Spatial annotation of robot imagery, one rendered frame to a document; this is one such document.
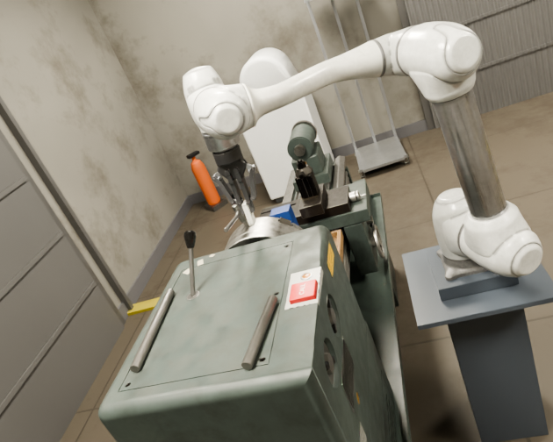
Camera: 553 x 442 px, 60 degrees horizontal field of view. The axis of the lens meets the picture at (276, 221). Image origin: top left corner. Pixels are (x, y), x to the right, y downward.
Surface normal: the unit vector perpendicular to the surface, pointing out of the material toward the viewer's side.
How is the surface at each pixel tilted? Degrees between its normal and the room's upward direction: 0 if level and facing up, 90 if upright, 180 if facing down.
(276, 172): 90
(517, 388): 90
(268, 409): 90
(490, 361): 90
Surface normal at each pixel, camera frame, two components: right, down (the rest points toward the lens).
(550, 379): -0.36, -0.84
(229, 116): 0.14, 0.40
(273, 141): -0.11, 0.47
